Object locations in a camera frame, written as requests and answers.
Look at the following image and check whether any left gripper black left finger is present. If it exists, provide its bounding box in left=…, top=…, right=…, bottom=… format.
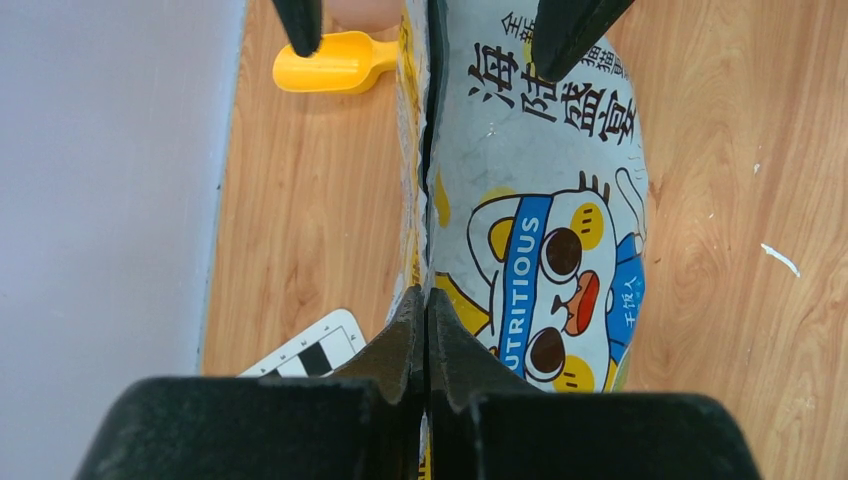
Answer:
left=76, top=286, right=424, bottom=479

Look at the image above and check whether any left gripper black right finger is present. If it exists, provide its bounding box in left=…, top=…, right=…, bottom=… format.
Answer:
left=427, top=289, right=760, bottom=479

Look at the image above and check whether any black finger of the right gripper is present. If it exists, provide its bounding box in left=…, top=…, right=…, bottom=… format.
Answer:
left=272, top=0, right=323, bottom=58
left=531, top=0, right=634, bottom=83

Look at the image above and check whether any yellow plastic scoop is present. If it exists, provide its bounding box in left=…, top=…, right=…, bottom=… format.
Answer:
left=272, top=31, right=399, bottom=94

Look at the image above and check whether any pet food bag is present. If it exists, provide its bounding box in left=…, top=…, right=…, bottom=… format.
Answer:
left=386, top=0, right=651, bottom=480

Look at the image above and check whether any pink double pet bowl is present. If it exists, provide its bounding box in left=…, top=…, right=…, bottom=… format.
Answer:
left=324, top=0, right=404, bottom=33

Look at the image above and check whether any checkerboard calibration board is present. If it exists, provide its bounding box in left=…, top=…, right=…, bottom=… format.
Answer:
left=240, top=309, right=366, bottom=377

